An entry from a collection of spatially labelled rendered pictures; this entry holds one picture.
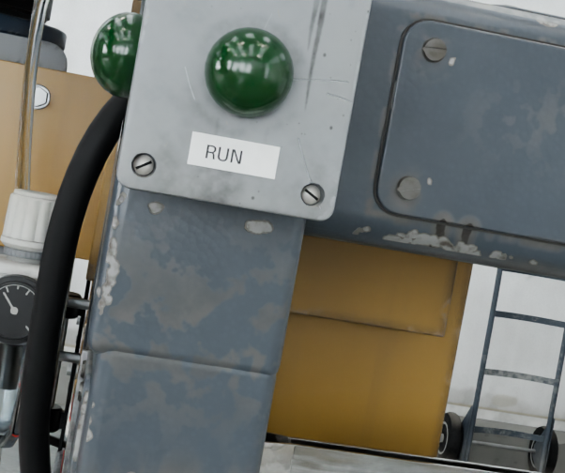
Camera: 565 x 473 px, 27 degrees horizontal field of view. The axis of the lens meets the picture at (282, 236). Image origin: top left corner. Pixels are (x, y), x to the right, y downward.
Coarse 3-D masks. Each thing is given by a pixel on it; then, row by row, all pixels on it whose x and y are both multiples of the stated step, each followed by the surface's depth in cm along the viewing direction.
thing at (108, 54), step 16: (112, 16) 41; (128, 16) 40; (112, 32) 40; (128, 32) 40; (96, 48) 40; (112, 48) 40; (128, 48) 40; (96, 64) 40; (112, 64) 40; (128, 64) 40; (112, 80) 40; (128, 80) 40; (128, 96) 41
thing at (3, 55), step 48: (0, 48) 80; (48, 48) 81; (0, 96) 80; (48, 96) 80; (96, 96) 81; (0, 144) 80; (48, 144) 80; (0, 192) 80; (48, 192) 81; (96, 192) 81; (0, 240) 80
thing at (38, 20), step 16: (48, 0) 57; (32, 16) 70; (32, 32) 59; (32, 48) 60; (32, 64) 60; (32, 80) 61; (32, 96) 62; (32, 112) 63; (32, 128) 64; (16, 176) 69
